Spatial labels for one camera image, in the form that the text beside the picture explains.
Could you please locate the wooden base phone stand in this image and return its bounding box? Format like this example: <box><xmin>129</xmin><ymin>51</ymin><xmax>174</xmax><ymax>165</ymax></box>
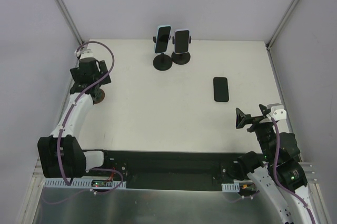
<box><xmin>93</xmin><ymin>88</ymin><xmax>105</xmax><ymax>104</ymax></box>

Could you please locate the black smartphone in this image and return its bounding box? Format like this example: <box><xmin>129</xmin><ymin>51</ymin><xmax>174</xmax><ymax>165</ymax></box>
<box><xmin>213</xmin><ymin>77</ymin><xmax>230</xmax><ymax>102</ymax></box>

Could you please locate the black round base phone stand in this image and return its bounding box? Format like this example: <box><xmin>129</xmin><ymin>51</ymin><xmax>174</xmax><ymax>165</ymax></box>
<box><xmin>153</xmin><ymin>52</ymin><xmax>173</xmax><ymax>71</ymax></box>

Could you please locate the blue case smartphone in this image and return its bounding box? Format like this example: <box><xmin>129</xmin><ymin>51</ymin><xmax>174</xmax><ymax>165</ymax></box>
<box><xmin>153</xmin><ymin>25</ymin><xmax>171</xmax><ymax>54</ymax></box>

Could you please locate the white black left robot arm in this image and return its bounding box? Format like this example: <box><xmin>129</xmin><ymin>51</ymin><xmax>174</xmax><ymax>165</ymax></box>
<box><xmin>37</xmin><ymin>57</ymin><xmax>111</xmax><ymax>179</ymax></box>

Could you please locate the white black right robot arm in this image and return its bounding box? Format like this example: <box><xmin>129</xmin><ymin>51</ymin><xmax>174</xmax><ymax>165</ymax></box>
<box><xmin>225</xmin><ymin>104</ymin><xmax>331</xmax><ymax>223</ymax></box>

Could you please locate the lilac case smartphone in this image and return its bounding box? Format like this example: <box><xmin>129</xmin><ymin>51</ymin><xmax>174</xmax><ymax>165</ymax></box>
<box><xmin>174</xmin><ymin>29</ymin><xmax>190</xmax><ymax>54</ymax></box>

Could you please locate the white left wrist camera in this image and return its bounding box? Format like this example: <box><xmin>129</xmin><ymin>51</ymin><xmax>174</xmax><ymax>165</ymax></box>
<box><xmin>74</xmin><ymin>47</ymin><xmax>93</xmax><ymax>60</ymax></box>

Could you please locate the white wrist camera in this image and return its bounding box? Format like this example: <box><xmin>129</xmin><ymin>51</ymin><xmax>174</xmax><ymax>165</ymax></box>
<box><xmin>74</xmin><ymin>47</ymin><xmax>93</xmax><ymax>60</ymax></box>
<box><xmin>266</xmin><ymin>104</ymin><xmax>287</xmax><ymax>121</ymax></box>

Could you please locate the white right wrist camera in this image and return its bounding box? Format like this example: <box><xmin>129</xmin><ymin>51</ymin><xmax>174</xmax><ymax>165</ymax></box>
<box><xmin>266</xmin><ymin>104</ymin><xmax>287</xmax><ymax>121</ymax></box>

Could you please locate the right white cable duct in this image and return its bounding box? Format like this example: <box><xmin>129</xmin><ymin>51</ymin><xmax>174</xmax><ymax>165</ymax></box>
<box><xmin>221</xmin><ymin>180</ymin><xmax>257</xmax><ymax>193</ymax></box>

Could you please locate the white cable duct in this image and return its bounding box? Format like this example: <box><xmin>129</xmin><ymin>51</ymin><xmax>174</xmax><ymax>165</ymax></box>
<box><xmin>44</xmin><ymin>178</ymin><xmax>126</xmax><ymax>190</ymax></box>
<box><xmin>221</xmin><ymin>180</ymin><xmax>257</xmax><ymax>193</ymax></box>

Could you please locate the left white cable duct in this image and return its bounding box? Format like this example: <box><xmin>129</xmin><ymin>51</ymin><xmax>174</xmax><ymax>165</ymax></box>
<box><xmin>44</xmin><ymin>178</ymin><xmax>126</xmax><ymax>190</ymax></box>

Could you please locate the left aluminium frame rail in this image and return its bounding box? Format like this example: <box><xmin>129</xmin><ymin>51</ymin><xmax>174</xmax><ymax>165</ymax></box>
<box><xmin>17</xmin><ymin>0</ymin><xmax>83</xmax><ymax>223</ymax></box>

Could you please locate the aluminium frame rail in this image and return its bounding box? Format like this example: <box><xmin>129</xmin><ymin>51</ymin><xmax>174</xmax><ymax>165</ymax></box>
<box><xmin>17</xmin><ymin>0</ymin><xmax>83</xmax><ymax>223</ymax></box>
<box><xmin>265</xmin><ymin>0</ymin><xmax>321</xmax><ymax>182</ymax></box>

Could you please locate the right aluminium frame rail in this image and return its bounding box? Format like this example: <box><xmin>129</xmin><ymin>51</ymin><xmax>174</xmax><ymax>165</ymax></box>
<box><xmin>265</xmin><ymin>0</ymin><xmax>321</xmax><ymax>182</ymax></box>

